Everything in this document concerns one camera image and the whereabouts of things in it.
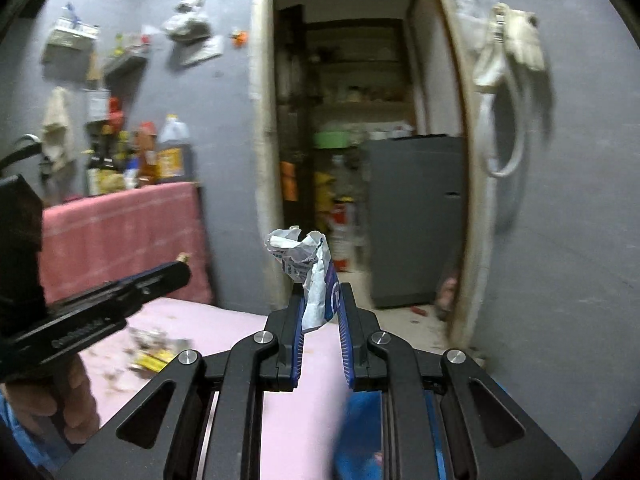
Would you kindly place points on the wall spice shelf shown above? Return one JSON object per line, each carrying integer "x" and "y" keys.
{"x": 131, "y": 51}

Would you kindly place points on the wooden door frame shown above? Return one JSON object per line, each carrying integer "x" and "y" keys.
{"x": 482, "y": 187}

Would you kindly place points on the yellow white carton wrapper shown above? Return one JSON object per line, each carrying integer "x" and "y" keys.
{"x": 152, "y": 349}

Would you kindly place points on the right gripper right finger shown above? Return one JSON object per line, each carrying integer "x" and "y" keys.
{"x": 362, "y": 369}

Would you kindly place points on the blue plastic bucket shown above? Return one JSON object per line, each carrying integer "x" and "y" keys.
{"x": 358, "y": 447}

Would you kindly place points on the dark soy sauce bottle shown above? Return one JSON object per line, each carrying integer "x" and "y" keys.
{"x": 94, "y": 164}

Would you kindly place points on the cream rubber gloves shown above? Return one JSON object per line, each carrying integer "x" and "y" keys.
{"x": 510, "y": 36}

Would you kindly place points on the black frying pan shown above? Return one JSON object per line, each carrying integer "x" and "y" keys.
{"x": 26, "y": 146}

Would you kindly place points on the red plaid cloth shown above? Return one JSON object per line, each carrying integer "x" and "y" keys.
{"x": 104, "y": 238}

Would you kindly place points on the grey washing machine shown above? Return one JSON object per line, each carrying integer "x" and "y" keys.
{"x": 416, "y": 197}

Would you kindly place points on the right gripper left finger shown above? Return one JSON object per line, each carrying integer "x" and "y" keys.
{"x": 282, "y": 369}

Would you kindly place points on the hanging beige towel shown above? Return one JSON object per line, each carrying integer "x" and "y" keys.
{"x": 58, "y": 139}

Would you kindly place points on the white blue wrapper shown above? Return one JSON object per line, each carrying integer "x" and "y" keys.
{"x": 308, "y": 261}

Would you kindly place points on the large oil jug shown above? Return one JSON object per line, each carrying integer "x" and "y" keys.
{"x": 174, "y": 151}

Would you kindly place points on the white wire wall basket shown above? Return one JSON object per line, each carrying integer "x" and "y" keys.
{"x": 69, "y": 31}

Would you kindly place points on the hanging plastic bag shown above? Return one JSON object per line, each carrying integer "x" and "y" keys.
{"x": 189, "y": 22}

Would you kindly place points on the person left hand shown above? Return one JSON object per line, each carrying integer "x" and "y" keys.
{"x": 70, "y": 396}

